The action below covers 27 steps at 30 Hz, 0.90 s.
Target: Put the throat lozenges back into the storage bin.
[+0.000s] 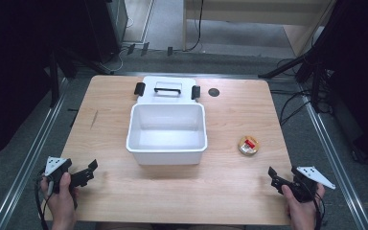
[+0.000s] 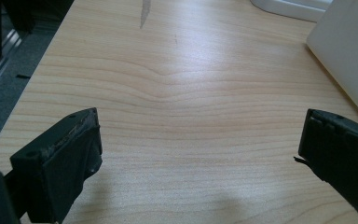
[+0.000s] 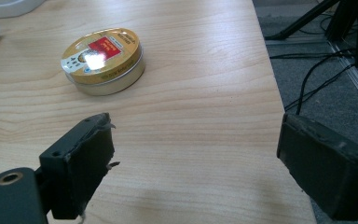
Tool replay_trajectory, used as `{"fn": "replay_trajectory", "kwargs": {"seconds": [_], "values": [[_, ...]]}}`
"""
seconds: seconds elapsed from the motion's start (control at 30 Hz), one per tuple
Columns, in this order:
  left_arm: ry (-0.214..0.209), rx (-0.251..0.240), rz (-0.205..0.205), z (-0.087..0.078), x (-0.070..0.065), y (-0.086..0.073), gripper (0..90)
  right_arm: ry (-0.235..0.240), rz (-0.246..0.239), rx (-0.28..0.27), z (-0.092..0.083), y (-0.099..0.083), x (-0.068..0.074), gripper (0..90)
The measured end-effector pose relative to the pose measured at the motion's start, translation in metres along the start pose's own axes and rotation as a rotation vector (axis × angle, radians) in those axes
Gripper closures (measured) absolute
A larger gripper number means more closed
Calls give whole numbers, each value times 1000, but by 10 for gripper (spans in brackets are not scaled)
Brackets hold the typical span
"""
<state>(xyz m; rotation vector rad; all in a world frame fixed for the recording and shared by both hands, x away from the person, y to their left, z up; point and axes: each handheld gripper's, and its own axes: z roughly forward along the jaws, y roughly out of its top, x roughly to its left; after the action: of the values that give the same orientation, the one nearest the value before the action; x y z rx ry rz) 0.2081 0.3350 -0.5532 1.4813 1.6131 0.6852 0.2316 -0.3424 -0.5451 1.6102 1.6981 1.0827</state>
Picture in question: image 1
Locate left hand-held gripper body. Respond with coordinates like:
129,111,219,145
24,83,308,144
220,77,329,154
44,155,73,195

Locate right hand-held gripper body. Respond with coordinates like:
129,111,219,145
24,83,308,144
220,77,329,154
284,165,336,204

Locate dark cabinet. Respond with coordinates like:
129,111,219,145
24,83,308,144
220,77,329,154
83,0,129,63

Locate black metal stand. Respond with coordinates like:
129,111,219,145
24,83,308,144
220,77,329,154
257,37,337,113
46,44,114,109

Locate white box lid black handle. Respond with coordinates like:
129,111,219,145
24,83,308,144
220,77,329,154
133,75,202,105

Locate hand-held gripper cable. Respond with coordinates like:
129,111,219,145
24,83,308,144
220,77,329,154
34,172,51,230
311,191,328,230

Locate left hand-held gripper cable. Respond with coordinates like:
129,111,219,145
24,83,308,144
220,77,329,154
34,172,51,230

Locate aluminium floor rail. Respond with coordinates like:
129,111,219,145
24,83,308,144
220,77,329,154
298,83,368,230
0,78,70,230

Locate black hanging cable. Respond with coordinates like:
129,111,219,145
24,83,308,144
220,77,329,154
186,0,205,53

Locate light wooden desk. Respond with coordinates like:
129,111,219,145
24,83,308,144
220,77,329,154
182,0,337,58

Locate person's right hand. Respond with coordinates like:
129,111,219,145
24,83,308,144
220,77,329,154
281,183,326,225

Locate round gold packet red label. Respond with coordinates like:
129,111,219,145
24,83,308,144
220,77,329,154
237,135,261,157

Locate white plastic storage box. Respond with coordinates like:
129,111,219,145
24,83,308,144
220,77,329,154
126,102,209,167

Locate right hand-held gripper cable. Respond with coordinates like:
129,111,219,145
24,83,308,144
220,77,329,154
311,191,328,230

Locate white floor cable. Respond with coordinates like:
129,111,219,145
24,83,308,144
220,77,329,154
106,47,125,73

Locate person's left hand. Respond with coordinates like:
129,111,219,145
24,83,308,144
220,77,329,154
40,172,80,222

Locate black floor cables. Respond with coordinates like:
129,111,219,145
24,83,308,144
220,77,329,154
268,88,314,127

